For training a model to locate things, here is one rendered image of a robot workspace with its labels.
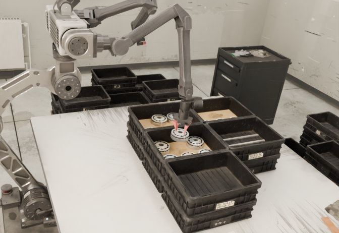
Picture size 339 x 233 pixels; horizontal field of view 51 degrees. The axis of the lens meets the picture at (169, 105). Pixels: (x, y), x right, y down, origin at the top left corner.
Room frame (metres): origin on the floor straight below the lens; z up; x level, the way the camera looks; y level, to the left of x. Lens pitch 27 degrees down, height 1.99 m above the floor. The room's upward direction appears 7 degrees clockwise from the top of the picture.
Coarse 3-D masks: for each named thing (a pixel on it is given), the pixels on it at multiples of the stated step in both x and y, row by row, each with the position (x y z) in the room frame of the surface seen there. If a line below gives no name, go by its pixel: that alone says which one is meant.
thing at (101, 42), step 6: (90, 30) 1.64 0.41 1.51; (96, 36) 1.59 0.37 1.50; (102, 36) 1.64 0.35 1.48; (96, 42) 1.59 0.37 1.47; (102, 42) 1.61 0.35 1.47; (108, 42) 1.63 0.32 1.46; (96, 48) 1.59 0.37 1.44; (102, 48) 1.61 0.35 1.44; (108, 48) 1.64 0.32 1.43; (96, 54) 1.59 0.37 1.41
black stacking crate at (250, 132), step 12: (240, 120) 2.04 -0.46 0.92; (252, 120) 2.09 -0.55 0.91; (216, 132) 1.97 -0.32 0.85; (228, 132) 2.01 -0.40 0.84; (240, 132) 2.05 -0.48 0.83; (252, 132) 2.07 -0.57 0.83; (264, 132) 2.00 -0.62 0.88; (228, 144) 1.88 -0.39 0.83; (240, 156) 1.72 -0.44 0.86; (264, 156) 1.80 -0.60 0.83
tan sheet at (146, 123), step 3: (141, 120) 2.04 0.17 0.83; (144, 120) 2.05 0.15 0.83; (147, 120) 2.05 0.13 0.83; (150, 120) 2.06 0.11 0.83; (141, 123) 2.00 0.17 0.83; (144, 123) 2.01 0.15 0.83; (147, 123) 2.01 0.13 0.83; (150, 123) 2.02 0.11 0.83; (168, 123) 2.05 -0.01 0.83; (144, 126) 1.97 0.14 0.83; (147, 126) 1.97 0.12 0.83; (150, 126) 1.98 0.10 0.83; (153, 126) 1.98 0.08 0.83; (156, 126) 1.99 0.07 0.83; (159, 126) 1.99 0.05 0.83; (162, 126) 2.00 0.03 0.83
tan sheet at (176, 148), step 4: (172, 144) 1.80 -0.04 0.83; (176, 144) 1.81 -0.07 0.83; (180, 144) 1.81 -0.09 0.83; (184, 144) 1.82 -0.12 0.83; (204, 144) 1.84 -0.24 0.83; (172, 148) 1.76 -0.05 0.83; (176, 148) 1.76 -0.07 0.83; (180, 148) 1.77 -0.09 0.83; (184, 148) 1.77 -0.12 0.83; (188, 148) 1.78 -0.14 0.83; (204, 148) 1.80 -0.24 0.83; (208, 148) 1.81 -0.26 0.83; (172, 152) 1.72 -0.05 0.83; (176, 152) 1.72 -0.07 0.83; (180, 152) 1.73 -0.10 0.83; (196, 152) 1.75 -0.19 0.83
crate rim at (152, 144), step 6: (180, 126) 1.85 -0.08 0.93; (192, 126) 1.88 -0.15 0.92; (204, 126) 1.90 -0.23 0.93; (144, 132) 1.73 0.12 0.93; (210, 132) 1.83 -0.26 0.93; (150, 138) 1.68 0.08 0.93; (216, 138) 1.77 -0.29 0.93; (150, 144) 1.64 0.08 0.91; (222, 144) 1.71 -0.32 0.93; (156, 150) 1.57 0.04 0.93; (216, 150) 1.64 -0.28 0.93; (222, 150) 1.65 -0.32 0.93; (162, 156) 1.52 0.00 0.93; (180, 156) 1.54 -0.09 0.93; (186, 156) 1.55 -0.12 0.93; (162, 162) 1.50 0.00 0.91
